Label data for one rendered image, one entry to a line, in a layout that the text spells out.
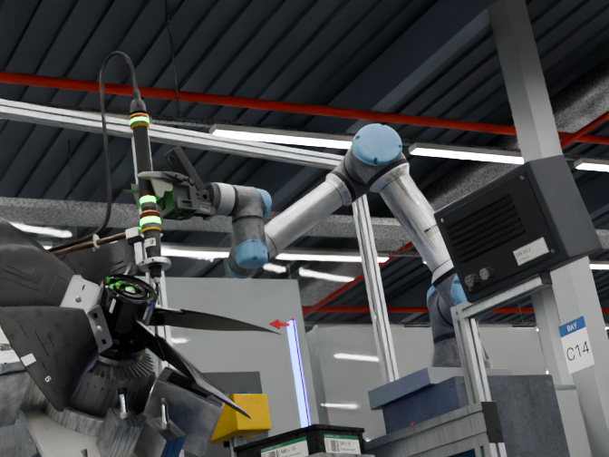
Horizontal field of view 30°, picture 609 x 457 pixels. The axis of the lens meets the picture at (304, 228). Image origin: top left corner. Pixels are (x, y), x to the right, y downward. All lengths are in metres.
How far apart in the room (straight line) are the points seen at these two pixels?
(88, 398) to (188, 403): 0.21
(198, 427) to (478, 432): 0.61
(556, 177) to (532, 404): 0.80
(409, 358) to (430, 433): 4.30
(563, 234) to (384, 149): 0.80
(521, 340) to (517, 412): 4.41
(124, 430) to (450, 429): 0.64
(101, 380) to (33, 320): 0.26
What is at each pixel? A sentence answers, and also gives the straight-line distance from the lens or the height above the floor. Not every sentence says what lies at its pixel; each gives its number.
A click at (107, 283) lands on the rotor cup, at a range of 2.38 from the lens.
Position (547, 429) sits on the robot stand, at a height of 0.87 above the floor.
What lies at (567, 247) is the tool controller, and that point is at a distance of 2.05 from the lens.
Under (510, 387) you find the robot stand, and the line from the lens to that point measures 2.72.
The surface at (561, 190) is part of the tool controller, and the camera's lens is 2.10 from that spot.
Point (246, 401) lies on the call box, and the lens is 2.80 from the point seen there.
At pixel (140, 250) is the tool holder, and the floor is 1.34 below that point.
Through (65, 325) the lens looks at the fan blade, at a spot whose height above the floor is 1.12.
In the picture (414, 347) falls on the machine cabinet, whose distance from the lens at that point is 6.62.
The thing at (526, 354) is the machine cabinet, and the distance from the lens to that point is 7.11.
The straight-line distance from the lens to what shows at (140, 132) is 2.61.
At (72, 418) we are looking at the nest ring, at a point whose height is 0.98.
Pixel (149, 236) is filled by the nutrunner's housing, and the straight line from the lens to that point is 2.51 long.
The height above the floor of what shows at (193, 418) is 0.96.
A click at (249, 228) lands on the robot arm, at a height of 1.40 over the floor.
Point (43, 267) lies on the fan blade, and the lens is 2.44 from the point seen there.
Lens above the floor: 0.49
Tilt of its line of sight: 20 degrees up
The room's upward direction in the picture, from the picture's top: 9 degrees counter-clockwise
